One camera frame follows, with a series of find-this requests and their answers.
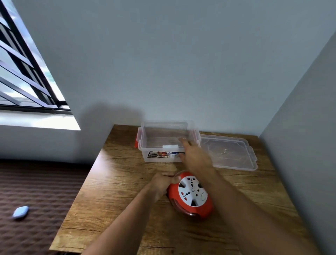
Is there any person's right hand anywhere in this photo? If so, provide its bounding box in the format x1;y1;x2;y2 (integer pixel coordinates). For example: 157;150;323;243
178;137;217;177

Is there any person's left hand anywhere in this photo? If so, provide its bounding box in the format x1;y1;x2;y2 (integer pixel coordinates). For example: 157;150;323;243
149;172;181;202

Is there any clear plastic storage box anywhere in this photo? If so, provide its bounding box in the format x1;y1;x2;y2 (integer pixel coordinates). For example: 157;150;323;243
135;120;202;163

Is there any red round extension cord reel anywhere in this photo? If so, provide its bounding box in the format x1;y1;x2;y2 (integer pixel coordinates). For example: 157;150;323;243
167;170;214;220

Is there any person's right forearm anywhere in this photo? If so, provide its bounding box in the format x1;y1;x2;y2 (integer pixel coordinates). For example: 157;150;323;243
195;168;324;255

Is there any person's left forearm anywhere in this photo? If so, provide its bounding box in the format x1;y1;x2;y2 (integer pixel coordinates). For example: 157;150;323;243
82;187;158;255

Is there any wooden table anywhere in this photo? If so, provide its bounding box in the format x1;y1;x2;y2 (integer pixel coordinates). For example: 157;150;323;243
49;124;319;255

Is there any clear plastic box lid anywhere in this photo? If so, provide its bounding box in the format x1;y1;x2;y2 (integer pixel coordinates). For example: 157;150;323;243
200;134;258;171

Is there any brown quilted mattress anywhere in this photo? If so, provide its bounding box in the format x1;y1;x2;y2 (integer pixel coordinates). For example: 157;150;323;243
0;159;92;255

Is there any small light blue case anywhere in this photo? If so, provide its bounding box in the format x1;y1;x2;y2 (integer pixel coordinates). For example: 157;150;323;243
12;206;29;220

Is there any window with black bars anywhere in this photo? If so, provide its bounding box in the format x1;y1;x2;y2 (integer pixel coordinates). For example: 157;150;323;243
0;0;81;131

